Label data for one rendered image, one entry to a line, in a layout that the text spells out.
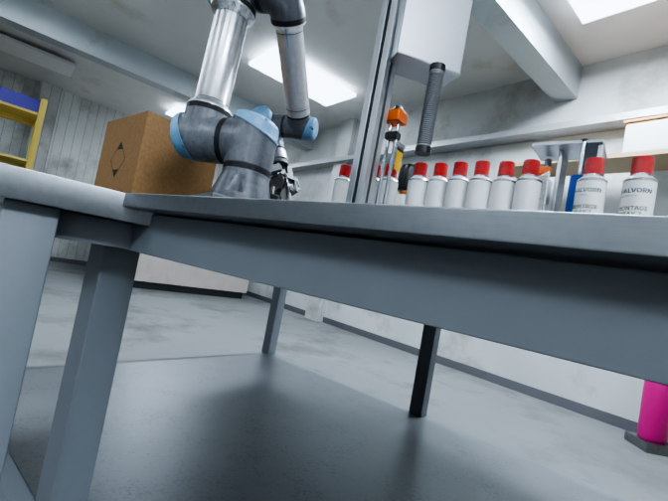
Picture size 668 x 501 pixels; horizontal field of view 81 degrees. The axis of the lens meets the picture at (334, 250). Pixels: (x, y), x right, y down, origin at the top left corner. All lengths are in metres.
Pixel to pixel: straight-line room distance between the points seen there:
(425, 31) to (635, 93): 3.42
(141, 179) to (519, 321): 1.10
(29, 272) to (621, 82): 4.32
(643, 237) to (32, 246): 0.63
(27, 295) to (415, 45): 0.88
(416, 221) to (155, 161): 1.05
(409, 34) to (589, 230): 0.84
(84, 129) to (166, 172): 7.73
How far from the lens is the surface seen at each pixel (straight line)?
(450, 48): 1.08
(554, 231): 0.25
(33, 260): 0.65
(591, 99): 4.44
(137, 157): 1.25
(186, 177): 1.30
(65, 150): 8.89
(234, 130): 1.00
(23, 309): 0.66
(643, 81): 4.39
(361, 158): 0.96
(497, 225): 0.25
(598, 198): 0.90
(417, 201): 1.01
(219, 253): 0.48
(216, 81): 1.11
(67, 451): 0.83
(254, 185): 0.94
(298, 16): 1.21
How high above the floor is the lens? 0.78
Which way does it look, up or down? 3 degrees up
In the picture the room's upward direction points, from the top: 11 degrees clockwise
